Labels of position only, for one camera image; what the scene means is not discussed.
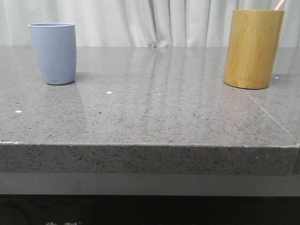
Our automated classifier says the blue plastic cup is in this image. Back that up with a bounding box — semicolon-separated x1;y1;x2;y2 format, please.
28;22;77;85

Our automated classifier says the bamboo cylinder holder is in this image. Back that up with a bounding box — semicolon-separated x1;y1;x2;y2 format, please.
224;9;285;90

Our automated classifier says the pink chopstick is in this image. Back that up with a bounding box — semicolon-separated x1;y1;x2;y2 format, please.
274;0;287;10

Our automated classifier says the white curtain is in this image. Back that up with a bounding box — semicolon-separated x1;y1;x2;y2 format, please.
0;0;300;48

